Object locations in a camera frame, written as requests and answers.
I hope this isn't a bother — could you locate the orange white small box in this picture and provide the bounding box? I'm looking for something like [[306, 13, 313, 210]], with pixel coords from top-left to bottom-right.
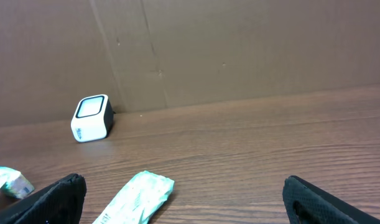
[[0, 167, 35, 199]]

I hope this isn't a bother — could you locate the green wet wipes pack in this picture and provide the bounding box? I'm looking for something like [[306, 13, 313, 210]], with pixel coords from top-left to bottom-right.
[[93, 170, 175, 224]]

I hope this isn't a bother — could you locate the white barcode scanner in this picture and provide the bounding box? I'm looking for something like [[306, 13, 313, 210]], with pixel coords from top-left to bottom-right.
[[70, 94, 114, 142]]

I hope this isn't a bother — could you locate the cardboard box at back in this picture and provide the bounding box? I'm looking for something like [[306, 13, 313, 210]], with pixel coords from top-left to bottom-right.
[[0, 1, 380, 127]]

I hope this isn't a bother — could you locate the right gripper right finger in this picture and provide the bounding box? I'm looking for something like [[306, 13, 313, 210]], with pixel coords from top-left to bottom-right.
[[282, 175, 380, 224]]

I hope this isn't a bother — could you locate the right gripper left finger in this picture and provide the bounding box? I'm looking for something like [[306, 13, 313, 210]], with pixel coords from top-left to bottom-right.
[[0, 174, 86, 224]]

